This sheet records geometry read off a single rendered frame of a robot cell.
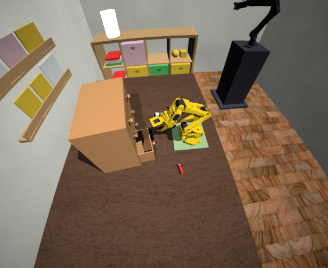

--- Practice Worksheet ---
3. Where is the light brown wooden chest of drawers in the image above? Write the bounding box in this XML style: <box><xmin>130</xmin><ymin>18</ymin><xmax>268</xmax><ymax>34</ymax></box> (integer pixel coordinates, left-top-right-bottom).
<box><xmin>68</xmin><ymin>77</ymin><xmax>142</xmax><ymax>173</ymax></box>

